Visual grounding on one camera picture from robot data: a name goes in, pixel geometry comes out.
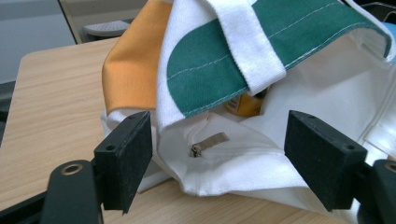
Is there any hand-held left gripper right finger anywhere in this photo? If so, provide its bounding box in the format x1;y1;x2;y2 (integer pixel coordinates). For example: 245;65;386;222
284;109;369;213

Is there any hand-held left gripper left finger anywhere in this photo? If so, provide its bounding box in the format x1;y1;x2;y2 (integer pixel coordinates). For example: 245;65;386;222
93;110;154;216

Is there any white tote bag green orange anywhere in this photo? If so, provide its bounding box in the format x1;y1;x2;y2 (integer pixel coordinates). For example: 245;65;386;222
101;0;396;224

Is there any white cabinet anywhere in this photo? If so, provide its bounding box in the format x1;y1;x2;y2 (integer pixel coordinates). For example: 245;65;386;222
0;0;78;85

